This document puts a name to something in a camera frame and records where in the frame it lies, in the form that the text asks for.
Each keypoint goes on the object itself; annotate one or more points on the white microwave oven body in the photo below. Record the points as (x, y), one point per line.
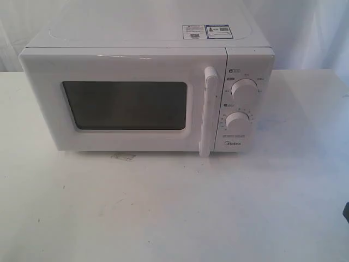
(249, 56)

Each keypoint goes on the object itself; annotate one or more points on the blue white warning sticker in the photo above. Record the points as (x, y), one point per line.
(206, 32)

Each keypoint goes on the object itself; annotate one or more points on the upper white control knob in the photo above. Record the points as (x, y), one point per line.
(244, 89)

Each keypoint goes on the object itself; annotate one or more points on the white microwave door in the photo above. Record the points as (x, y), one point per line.
(128, 99)

